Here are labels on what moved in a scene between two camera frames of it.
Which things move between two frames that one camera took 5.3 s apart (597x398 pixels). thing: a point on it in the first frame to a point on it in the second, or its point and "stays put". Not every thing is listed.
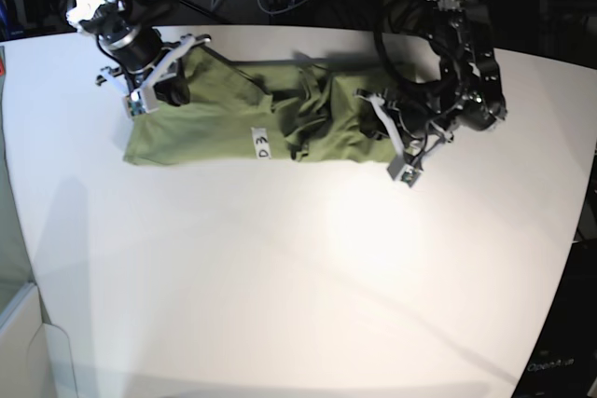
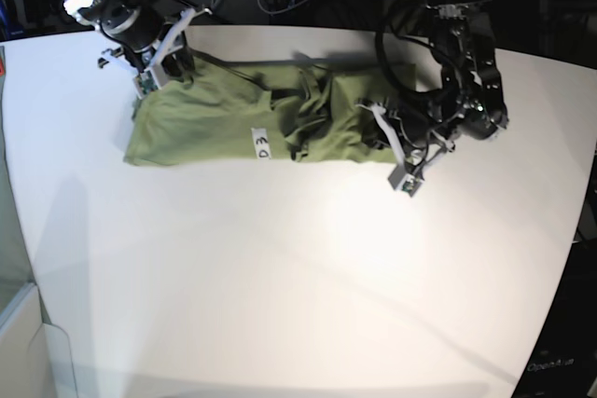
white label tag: [260, 141] stays put
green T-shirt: [307, 112] stays put
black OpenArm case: [564, 364] stays put
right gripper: [175, 91] to [173, 39]
